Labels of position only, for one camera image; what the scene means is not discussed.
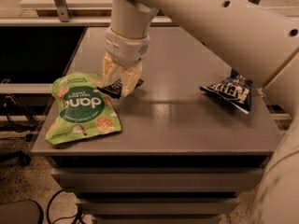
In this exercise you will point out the black rxbar chocolate bar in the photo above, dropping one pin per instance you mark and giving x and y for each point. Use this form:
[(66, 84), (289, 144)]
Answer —
[(113, 90)]

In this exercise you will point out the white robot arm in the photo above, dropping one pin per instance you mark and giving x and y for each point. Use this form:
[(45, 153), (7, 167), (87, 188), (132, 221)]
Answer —
[(260, 44)]

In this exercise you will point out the grey drawer cabinet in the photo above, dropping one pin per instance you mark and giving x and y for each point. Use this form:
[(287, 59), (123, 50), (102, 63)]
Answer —
[(157, 195)]

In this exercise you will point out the green rice chip bag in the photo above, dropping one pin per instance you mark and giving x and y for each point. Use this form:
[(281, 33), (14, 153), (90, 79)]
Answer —
[(84, 111)]

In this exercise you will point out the grey metal railing frame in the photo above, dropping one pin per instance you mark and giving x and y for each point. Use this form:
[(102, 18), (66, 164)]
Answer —
[(78, 6)]

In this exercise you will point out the dark grey floor object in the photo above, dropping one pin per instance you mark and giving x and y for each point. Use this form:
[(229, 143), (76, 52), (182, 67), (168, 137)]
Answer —
[(23, 212)]

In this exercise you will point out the dark blue chip bag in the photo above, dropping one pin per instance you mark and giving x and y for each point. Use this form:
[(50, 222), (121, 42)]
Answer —
[(235, 89)]

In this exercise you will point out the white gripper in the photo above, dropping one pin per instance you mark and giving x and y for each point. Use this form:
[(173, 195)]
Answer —
[(126, 50)]

